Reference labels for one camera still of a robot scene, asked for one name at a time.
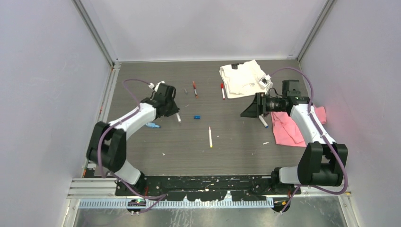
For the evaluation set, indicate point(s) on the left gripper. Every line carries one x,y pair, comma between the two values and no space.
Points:
175,109

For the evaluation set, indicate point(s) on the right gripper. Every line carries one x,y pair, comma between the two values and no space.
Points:
258,107

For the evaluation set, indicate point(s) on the white acrylic marker grey tip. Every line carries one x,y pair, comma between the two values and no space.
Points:
178,117

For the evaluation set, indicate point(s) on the white red marker pen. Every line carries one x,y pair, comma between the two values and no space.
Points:
223,93

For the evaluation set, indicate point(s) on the white pen yellow end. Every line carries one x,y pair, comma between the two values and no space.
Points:
210,137

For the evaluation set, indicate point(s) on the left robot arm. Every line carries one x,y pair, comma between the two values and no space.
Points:
108,143

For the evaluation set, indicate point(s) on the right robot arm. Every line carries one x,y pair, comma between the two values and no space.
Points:
323,161

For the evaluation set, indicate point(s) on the white blue marker pen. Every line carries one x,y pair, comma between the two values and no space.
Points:
261,118

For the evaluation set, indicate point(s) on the orange brown gel pen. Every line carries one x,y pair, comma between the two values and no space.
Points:
195,90

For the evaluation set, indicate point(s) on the light blue highlighter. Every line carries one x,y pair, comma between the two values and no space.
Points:
152,125

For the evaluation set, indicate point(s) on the white folded cloth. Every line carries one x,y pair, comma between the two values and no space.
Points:
241,79

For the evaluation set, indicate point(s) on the pink cloth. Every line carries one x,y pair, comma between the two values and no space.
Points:
285,130

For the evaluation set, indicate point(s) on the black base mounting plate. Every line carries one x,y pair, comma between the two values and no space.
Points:
206,187

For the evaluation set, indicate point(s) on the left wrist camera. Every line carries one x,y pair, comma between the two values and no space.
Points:
155,87

